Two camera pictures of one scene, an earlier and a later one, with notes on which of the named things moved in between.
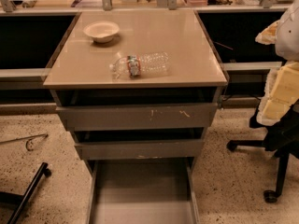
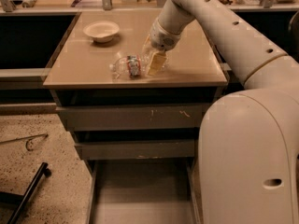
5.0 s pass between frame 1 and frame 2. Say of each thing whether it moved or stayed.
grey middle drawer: stayed
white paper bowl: stayed
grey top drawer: stayed
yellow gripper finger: moved
